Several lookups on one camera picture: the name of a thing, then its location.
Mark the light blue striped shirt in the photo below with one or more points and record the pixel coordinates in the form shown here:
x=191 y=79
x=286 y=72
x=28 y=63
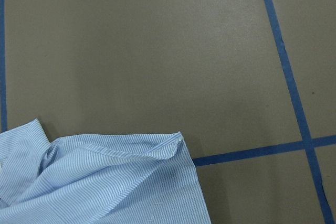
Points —
x=94 y=178

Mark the brown paper table cover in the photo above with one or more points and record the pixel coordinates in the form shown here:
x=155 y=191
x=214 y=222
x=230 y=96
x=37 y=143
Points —
x=249 y=83

